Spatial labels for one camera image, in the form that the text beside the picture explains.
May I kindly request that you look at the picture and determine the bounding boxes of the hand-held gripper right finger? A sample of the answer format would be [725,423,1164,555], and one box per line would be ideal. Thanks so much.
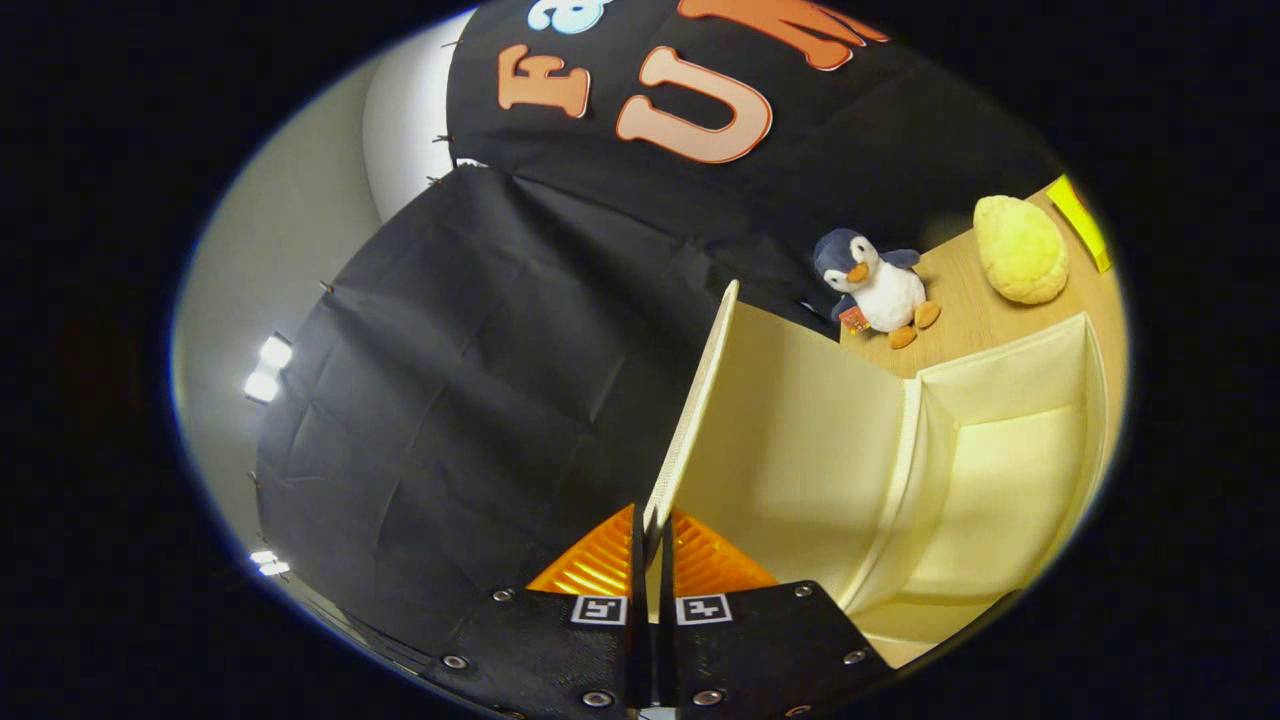
[658,507,893,720]

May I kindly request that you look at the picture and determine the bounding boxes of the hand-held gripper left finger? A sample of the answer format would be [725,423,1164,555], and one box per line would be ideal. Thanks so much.
[425,503,653,720]

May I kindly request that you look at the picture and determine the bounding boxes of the beige fabric storage box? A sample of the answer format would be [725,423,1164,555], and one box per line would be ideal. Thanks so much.
[640,279,1113,670]

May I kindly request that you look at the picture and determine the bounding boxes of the black backdrop cloth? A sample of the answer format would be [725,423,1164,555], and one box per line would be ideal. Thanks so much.
[253,0,1063,653]

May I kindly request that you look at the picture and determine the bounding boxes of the penguin plush toy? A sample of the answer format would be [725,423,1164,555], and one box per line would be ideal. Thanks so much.
[811,227,944,351]

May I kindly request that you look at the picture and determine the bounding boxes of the yellow round plush bun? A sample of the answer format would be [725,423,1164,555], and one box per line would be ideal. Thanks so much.
[972,194,1071,306]

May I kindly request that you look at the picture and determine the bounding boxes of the yellow book with red circle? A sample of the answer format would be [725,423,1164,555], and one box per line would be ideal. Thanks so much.
[1045,174,1114,274]

